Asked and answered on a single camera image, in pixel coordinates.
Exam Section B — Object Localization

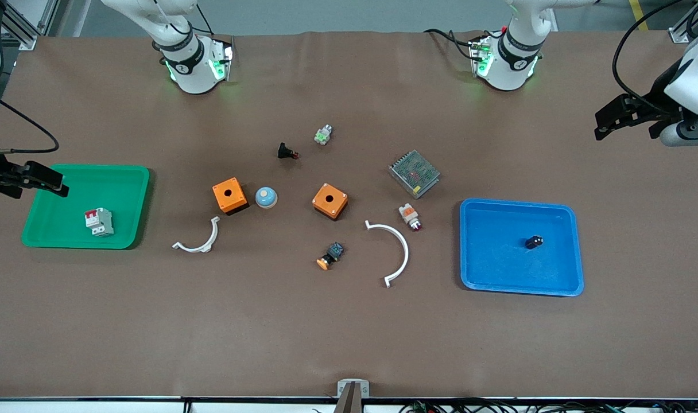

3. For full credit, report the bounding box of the white circuit breaker red switch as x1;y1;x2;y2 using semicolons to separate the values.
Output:
84;208;115;237

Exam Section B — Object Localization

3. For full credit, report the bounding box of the green plastic tray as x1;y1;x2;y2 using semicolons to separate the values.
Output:
21;164;151;250

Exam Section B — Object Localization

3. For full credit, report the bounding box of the blue plastic tray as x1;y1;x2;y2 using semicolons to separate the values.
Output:
459;198;585;298

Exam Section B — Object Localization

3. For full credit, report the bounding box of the orange button box with hole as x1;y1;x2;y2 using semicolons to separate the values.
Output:
312;182;349;221
212;177;249;216

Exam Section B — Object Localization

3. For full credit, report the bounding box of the metal mesh power supply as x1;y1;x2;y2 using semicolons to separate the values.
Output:
388;150;441;200

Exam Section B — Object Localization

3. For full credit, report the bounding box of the orange white red indicator lamp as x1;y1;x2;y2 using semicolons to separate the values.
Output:
398;203;423;232

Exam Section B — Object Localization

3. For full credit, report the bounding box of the black push button orange cap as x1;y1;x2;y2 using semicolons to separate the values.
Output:
316;241;345;271

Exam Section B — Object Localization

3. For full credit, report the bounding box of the brown table cover sheet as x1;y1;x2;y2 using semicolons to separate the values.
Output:
0;30;698;399

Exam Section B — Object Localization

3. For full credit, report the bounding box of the aluminium frame profile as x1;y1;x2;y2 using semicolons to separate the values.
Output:
669;0;698;44
2;0;71;51

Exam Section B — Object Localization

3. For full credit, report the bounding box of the small white curved bracket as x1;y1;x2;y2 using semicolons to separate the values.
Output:
172;216;221;254

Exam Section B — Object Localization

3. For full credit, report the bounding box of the large white curved bracket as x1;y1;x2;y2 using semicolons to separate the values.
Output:
364;220;410;289

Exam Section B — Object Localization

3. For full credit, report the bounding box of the black cable bundle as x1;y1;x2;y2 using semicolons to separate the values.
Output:
400;398;698;413

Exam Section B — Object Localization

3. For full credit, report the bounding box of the grey metal clamp bracket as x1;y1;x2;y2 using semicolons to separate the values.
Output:
337;379;370;398

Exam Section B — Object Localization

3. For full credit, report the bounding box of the brown tapered post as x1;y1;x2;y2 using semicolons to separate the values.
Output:
333;383;363;413

